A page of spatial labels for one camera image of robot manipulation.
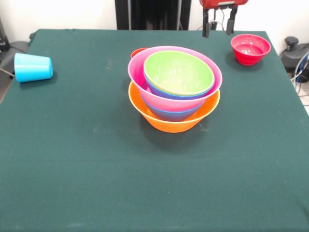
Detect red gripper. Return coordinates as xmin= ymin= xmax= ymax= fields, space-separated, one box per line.
xmin=198 ymin=0 xmax=250 ymax=38

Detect small pink-red bowl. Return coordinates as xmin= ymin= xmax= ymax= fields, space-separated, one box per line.
xmin=230 ymin=33 xmax=272 ymax=66

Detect green bowl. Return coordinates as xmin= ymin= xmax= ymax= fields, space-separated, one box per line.
xmin=143 ymin=50 xmax=215 ymax=96

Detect blue bowl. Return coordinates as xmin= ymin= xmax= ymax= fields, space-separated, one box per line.
xmin=143 ymin=71 xmax=215 ymax=101
xmin=140 ymin=94 xmax=206 ymax=122

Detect large pink bowl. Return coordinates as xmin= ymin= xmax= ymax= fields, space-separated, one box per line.
xmin=127 ymin=45 xmax=223 ymax=113

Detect orange bowl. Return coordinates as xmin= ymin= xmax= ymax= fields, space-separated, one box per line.
xmin=128 ymin=81 xmax=221 ymax=134

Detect red cup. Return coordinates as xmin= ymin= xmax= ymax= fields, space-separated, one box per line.
xmin=130 ymin=47 xmax=148 ymax=59

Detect dark green tablecloth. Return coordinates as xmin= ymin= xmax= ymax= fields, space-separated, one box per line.
xmin=0 ymin=28 xmax=309 ymax=232

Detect blue cup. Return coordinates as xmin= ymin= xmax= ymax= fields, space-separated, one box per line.
xmin=14 ymin=53 xmax=54 ymax=84

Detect black wall cable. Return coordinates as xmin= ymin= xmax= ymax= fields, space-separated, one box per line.
xmin=209 ymin=9 xmax=226 ymax=31

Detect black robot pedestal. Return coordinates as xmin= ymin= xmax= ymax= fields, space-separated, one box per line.
xmin=115 ymin=0 xmax=192 ymax=31

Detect tangled cables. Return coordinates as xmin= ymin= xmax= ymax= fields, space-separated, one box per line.
xmin=291 ymin=53 xmax=309 ymax=97

